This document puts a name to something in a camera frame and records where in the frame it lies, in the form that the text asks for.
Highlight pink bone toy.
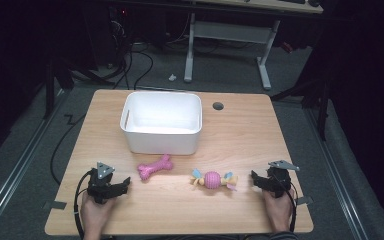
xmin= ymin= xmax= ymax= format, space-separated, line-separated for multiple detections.
xmin=136 ymin=153 xmax=174 ymax=182

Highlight person's left hand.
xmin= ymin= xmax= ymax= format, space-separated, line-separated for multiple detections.
xmin=80 ymin=191 xmax=116 ymax=236

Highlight person's right hand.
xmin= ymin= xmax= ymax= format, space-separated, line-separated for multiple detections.
xmin=262 ymin=188 xmax=296 ymax=233

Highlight black stand legs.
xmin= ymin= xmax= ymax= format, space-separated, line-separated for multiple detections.
xmin=269 ymin=74 xmax=332 ymax=142
xmin=41 ymin=55 xmax=114 ymax=120

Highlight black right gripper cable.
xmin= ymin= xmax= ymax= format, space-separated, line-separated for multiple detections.
xmin=278 ymin=176 xmax=298 ymax=233

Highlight bundle of black cables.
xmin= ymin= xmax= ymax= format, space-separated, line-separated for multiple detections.
xmin=69 ymin=41 xmax=155 ymax=91

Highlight grey tape piece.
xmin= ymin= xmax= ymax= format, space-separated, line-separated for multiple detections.
xmin=42 ymin=200 xmax=68 ymax=211
xmin=296 ymin=195 xmax=314 ymax=206

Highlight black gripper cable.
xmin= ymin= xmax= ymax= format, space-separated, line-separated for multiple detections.
xmin=73 ymin=169 xmax=97 ymax=240
xmin=278 ymin=176 xmax=298 ymax=233

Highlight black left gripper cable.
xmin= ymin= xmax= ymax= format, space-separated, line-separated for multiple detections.
xmin=73 ymin=169 xmax=97 ymax=240

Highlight black computer tower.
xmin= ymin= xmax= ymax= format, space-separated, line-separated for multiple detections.
xmin=106 ymin=5 xmax=132 ymax=68

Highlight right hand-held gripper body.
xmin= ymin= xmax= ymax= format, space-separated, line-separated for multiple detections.
xmin=263 ymin=159 xmax=301 ymax=199

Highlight white plastic bin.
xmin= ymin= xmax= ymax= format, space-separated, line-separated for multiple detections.
xmin=119 ymin=90 xmax=203 ymax=156

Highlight white-framed wooden desk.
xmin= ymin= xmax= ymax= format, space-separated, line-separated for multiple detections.
xmin=183 ymin=0 xmax=324 ymax=92

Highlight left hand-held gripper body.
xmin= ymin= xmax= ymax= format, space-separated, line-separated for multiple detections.
xmin=86 ymin=161 xmax=125 ymax=205

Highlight pink ball rope toy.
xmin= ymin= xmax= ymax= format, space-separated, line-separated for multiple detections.
xmin=189 ymin=167 xmax=239 ymax=192

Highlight metal floor rail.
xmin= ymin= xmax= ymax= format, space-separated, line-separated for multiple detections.
xmin=0 ymin=89 xmax=68 ymax=232
xmin=303 ymin=107 xmax=370 ymax=240

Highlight black floor cable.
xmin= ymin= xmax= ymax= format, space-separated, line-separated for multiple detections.
xmin=49 ymin=113 xmax=88 ymax=186

